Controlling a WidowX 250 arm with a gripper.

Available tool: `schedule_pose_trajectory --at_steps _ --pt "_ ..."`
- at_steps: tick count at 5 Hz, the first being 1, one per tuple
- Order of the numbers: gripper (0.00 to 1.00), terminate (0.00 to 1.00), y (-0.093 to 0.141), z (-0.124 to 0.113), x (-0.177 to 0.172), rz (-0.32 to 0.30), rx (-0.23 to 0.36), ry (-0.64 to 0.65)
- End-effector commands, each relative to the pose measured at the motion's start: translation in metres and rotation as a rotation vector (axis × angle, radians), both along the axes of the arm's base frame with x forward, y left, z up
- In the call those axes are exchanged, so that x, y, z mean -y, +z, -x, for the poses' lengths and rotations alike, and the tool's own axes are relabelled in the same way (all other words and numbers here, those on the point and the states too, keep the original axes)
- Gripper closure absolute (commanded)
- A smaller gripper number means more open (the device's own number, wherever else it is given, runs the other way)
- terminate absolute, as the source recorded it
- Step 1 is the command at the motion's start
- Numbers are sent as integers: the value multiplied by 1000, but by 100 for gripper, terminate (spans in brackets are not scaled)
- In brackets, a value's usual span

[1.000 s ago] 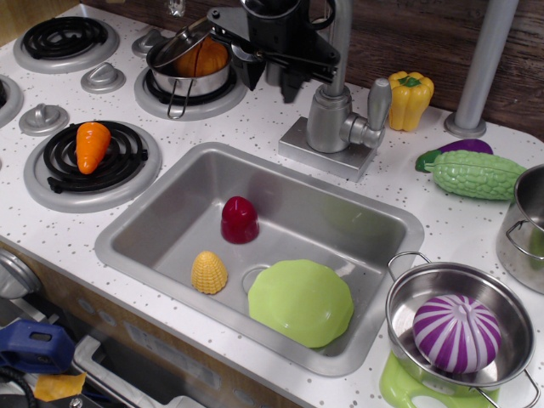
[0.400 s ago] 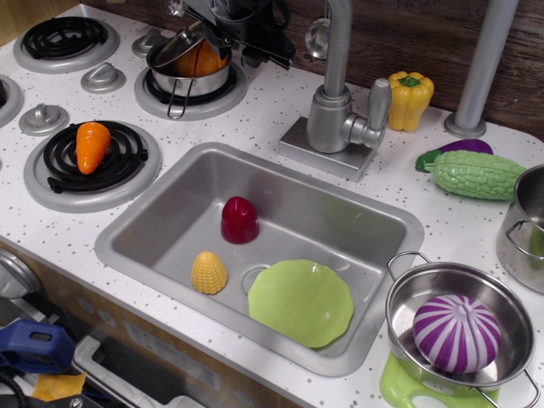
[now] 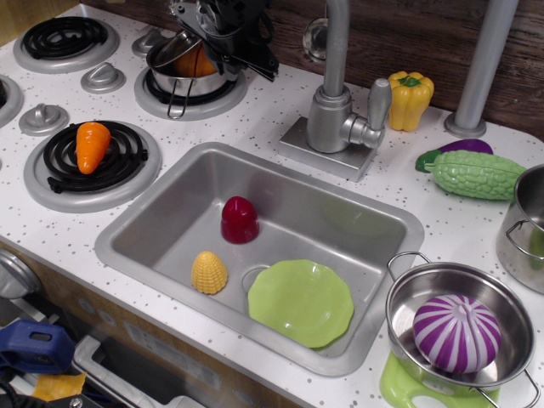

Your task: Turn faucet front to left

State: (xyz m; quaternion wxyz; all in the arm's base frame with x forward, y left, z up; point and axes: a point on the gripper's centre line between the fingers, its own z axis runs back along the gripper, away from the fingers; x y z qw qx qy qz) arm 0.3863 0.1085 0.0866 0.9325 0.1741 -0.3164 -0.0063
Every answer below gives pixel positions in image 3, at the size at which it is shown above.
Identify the silver stove knob rear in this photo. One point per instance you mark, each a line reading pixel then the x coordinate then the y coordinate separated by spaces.
pixel 143 45

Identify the dark red toy vegetable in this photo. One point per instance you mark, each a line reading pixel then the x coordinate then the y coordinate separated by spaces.
pixel 239 222

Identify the green toy bitter gourd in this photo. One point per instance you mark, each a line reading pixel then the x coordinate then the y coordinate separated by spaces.
pixel 475 175

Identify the far left burner edge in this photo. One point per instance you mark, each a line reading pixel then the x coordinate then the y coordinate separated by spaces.
pixel 12 98

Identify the orange toy pumpkin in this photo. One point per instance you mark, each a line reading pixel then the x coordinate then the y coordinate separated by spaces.
pixel 194 63

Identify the small steel pot with handle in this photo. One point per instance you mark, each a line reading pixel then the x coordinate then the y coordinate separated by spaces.
pixel 167 79

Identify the steel pot lid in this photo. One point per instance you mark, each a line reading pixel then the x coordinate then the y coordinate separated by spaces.
pixel 169 49

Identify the silver stove knob front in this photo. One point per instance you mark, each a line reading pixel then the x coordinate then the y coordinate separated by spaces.
pixel 43 120

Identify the silver toy faucet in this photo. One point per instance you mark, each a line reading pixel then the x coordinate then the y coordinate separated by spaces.
pixel 333 138

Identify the silver vertical pole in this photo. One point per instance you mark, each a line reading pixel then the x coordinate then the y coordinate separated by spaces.
pixel 467 121

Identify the yellow tape piece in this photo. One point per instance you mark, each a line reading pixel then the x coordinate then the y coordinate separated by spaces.
pixel 51 387

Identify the silver stove knob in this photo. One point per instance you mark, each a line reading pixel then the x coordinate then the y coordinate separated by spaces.
pixel 43 120
pixel 143 45
pixel 103 79

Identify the blue clamp tool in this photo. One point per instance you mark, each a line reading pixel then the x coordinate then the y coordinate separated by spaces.
pixel 35 347

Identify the rear left coil burner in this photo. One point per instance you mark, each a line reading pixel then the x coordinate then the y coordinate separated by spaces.
pixel 65 45

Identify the tall steel pot right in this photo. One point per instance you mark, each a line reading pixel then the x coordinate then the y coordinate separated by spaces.
pixel 519 244

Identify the stainless steel sink basin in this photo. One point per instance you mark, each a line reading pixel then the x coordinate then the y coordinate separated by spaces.
pixel 157 239

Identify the steel pan front right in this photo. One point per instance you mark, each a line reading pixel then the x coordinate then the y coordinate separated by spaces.
pixel 411 289

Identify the light green plastic plate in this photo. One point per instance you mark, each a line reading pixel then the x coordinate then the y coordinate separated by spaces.
pixel 303 300

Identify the yellow toy corn piece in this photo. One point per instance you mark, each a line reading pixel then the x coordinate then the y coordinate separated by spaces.
pixel 208 273

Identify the light green cutting board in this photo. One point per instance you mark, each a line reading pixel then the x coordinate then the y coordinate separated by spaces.
pixel 399 389

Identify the purple white toy onion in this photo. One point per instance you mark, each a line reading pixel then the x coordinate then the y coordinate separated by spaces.
pixel 456 333

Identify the silver stove knob middle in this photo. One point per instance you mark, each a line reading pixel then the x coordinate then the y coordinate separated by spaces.
pixel 103 79

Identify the rear right coil burner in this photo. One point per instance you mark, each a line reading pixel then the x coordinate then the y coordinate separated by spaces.
pixel 157 102

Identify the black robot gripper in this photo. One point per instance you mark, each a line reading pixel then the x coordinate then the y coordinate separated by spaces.
pixel 235 34

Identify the front black coil burner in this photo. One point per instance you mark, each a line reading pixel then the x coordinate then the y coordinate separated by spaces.
pixel 130 165

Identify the purple toy eggplant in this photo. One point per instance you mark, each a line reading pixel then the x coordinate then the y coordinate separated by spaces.
pixel 474 145

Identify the yellow toy bell pepper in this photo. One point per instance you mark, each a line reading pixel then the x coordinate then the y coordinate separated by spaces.
pixel 412 93

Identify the orange toy carrot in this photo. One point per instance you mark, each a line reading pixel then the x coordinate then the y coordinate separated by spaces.
pixel 92 141

